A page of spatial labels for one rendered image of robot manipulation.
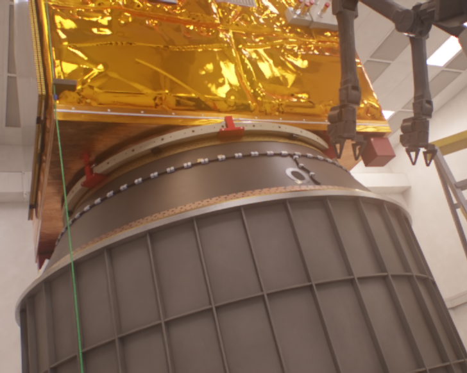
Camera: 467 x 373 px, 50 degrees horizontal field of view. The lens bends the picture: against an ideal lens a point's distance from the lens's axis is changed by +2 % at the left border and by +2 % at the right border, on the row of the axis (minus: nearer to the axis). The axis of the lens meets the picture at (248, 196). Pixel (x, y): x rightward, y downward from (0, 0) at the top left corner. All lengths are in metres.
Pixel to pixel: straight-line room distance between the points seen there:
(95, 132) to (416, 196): 9.72
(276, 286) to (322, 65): 1.67
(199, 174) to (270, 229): 0.45
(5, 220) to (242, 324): 6.55
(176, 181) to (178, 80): 0.59
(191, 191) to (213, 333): 0.62
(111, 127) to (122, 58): 0.37
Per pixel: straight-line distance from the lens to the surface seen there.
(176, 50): 2.72
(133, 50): 2.62
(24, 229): 8.06
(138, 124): 2.40
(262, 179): 2.15
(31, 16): 2.82
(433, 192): 11.25
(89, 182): 2.63
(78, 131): 2.41
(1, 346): 7.50
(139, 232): 1.99
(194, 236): 1.95
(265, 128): 2.52
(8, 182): 8.04
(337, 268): 2.01
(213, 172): 2.20
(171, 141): 2.42
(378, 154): 3.05
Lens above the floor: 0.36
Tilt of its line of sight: 24 degrees up
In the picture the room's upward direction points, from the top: 16 degrees counter-clockwise
